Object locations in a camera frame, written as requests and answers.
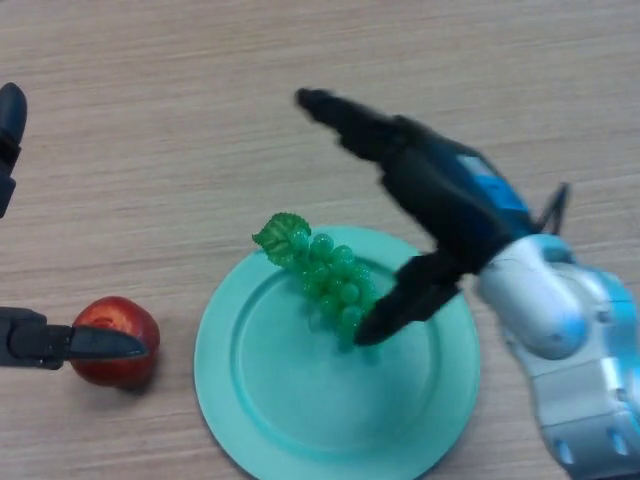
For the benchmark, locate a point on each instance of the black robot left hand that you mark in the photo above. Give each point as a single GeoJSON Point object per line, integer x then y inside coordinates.
{"type": "Point", "coordinates": [30, 340]}

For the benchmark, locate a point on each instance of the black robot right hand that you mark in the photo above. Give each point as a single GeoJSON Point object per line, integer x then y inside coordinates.
{"type": "Point", "coordinates": [445, 200]}

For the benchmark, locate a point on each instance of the green grape bunch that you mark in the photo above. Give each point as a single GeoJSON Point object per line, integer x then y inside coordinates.
{"type": "Point", "coordinates": [330, 280]}

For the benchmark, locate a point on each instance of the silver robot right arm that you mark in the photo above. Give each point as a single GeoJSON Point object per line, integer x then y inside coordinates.
{"type": "Point", "coordinates": [550, 310]}

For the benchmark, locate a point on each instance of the teal round plate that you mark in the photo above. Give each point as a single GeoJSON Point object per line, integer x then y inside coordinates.
{"type": "Point", "coordinates": [300, 400]}

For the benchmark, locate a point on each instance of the red apple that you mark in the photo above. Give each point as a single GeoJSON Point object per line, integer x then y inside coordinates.
{"type": "Point", "coordinates": [120, 312]}

